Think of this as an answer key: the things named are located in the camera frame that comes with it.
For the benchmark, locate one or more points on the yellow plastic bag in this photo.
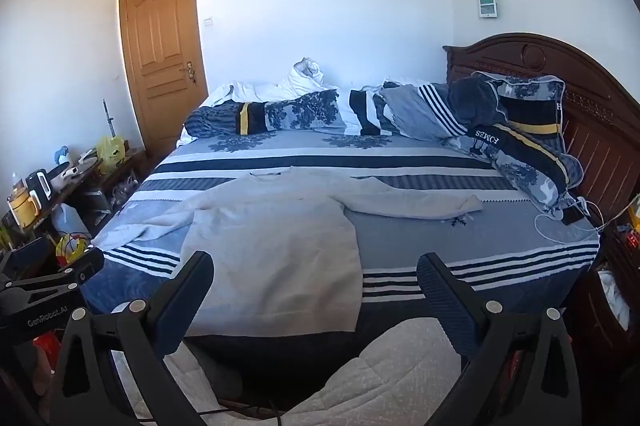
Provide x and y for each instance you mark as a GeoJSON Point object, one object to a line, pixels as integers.
{"type": "Point", "coordinates": [111, 151]}

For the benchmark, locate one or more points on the black and white appliance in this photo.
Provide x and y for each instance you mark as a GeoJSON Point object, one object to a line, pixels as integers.
{"type": "Point", "coordinates": [39, 186]}

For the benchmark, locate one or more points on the yellow pot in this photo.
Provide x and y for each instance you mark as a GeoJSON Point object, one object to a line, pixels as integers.
{"type": "Point", "coordinates": [22, 208]}

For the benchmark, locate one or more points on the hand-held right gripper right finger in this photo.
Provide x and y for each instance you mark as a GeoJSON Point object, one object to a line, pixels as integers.
{"type": "Point", "coordinates": [442, 298]}

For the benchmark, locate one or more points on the black phone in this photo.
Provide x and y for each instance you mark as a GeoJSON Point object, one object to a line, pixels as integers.
{"type": "Point", "coordinates": [572, 216]}

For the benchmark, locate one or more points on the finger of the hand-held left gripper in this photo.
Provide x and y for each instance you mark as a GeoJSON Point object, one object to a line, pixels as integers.
{"type": "Point", "coordinates": [87, 263]}

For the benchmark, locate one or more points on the beige knit sweater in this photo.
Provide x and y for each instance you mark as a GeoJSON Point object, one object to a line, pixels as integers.
{"type": "Point", "coordinates": [280, 256]}

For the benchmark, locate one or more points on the dark wooden headboard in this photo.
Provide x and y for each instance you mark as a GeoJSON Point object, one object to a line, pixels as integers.
{"type": "Point", "coordinates": [600, 131]}

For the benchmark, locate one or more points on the clear plastic jug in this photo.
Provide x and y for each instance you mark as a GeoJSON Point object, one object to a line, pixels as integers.
{"type": "Point", "coordinates": [70, 220]}

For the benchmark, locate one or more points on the white duvet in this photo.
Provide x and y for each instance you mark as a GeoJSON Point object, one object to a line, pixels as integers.
{"type": "Point", "coordinates": [305, 82]}

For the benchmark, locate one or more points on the small blue item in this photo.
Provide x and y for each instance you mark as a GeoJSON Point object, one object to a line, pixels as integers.
{"type": "Point", "coordinates": [62, 155]}

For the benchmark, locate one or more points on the white wall control panel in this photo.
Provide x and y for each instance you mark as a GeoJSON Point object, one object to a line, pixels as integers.
{"type": "Point", "coordinates": [486, 0]}

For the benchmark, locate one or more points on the dark wooden nightstand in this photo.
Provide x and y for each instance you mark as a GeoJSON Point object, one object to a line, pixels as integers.
{"type": "Point", "coordinates": [600, 331]}

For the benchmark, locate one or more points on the white quilted blanket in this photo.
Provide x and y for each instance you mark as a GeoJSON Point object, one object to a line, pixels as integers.
{"type": "Point", "coordinates": [390, 371]}

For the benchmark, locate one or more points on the blue striped bed sheet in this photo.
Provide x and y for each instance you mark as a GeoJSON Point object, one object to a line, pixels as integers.
{"type": "Point", "coordinates": [425, 236]}

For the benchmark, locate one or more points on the navy and white pillow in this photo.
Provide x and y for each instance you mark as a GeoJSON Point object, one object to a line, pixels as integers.
{"type": "Point", "coordinates": [365, 111]}

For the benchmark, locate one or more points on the yellow and red toy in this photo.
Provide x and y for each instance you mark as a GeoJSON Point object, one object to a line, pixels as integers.
{"type": "Point", "coordinates": [70, 250]}

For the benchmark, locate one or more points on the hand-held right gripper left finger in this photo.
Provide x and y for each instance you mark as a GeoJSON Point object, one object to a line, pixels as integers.
{"type": "Point", "coordinates": [182, 301]}

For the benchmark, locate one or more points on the dark blue fleece blanket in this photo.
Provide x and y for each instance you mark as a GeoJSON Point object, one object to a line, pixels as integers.
{"type": "Point", "coordinates": [475, 101]}

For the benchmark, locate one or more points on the grey striped quilt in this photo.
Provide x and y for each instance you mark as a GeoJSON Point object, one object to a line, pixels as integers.
{"type": "Point", "coordinates": [420, 111]}

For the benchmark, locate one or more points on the brown wooden door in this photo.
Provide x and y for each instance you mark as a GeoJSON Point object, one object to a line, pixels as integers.
{"type": "Point", "coordinates": [160, 56]}

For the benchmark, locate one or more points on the thin metal rod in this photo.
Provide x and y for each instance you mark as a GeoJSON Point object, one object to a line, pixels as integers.
{"type": "Point", "coordinates": [108, 119]}

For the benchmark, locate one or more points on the long blue yellow-striped pillow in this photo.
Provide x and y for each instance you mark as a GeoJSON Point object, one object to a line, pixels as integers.
{"type": "Point", "coordinates": [300, 112]}

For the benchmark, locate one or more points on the dark wooden side table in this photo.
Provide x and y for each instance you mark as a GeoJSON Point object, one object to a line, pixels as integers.
{"type": "Point", "coordinates": [107, 183]}

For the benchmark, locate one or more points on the blue patterned pillow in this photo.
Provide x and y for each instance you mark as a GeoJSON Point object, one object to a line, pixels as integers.
{"type": "Point", "coordinates": [530, 156]}

